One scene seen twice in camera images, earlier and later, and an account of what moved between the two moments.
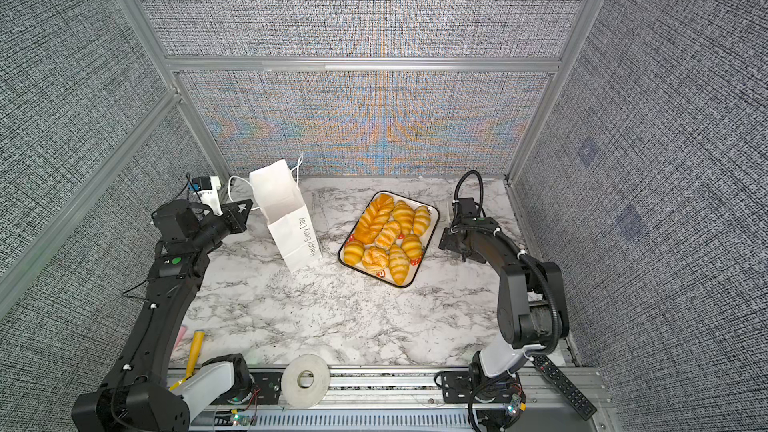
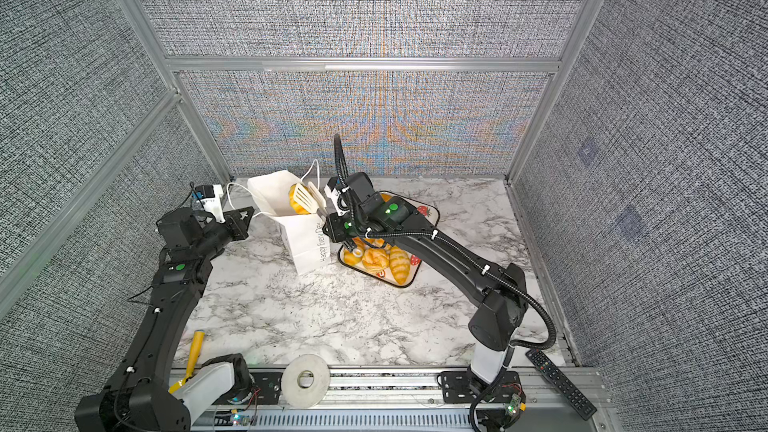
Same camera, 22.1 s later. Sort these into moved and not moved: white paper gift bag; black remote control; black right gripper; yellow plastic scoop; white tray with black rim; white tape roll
Moved: white paper gift bag; black right gripper
Not moved: white tray with black rim; white tape roll; black remote control; yellow plastic scoop
